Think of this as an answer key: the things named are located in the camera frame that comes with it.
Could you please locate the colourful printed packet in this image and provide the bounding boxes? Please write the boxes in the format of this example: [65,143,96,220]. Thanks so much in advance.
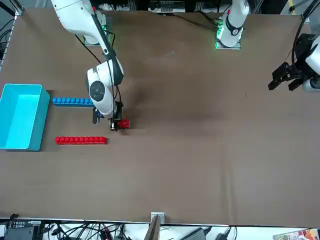
[272,228,320,240]

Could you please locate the thick black base cable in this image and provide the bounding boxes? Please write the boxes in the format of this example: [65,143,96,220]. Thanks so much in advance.
[172,12,221,32]

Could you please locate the red studded block bar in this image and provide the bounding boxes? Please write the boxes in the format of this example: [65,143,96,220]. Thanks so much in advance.
[54,135,109,146]

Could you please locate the large black power adapter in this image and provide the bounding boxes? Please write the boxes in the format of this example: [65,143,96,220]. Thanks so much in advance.
[179,226,212,240]

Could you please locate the aluminium camera post with bracket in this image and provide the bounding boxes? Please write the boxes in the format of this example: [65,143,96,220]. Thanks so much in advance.
[145,211,167,240]

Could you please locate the red toy car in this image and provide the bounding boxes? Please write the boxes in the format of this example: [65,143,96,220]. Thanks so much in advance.
[117,119,131,130]

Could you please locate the black cables beside table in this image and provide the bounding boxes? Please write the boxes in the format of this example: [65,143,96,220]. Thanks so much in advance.
[0,17,15,73]

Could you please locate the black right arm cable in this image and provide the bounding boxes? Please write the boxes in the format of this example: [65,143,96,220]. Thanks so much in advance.
[99,24,123,118]

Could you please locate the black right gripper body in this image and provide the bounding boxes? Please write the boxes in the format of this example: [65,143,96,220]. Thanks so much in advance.
[112,100,125,122]

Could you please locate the black electronics box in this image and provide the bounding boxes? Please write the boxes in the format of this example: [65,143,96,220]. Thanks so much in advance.
[4,219,42,240]

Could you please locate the blue studded block bar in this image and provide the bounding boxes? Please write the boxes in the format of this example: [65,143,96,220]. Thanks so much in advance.
[51,96,95,108]

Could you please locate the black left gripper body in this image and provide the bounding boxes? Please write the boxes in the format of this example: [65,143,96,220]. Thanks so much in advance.
[289,33,315,81]

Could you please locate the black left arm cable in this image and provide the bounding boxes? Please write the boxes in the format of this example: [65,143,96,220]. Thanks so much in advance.
[291,0,316,76]

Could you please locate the black wrist bracket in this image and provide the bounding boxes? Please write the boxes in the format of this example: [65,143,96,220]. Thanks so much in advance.
[92,106,101,125]

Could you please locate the tangle of black cables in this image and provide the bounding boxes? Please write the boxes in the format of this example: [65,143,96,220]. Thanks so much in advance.
[42,222,131,240]

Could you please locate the thin black right base cables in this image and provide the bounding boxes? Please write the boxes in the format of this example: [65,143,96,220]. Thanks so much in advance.
[74,34,104,65]

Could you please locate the cyan plastic bin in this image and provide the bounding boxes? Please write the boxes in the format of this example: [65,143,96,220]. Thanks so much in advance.
[0,83,51,152]

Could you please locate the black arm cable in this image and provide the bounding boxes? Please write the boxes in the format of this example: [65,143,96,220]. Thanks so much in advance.
[99,24,123,118]
[291,0,316,76]

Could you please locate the grey power strip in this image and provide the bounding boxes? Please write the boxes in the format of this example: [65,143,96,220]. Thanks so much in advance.
[149,0,188,14]

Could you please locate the small black power adapter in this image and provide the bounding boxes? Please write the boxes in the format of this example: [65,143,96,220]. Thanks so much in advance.
[214,227,232,240]

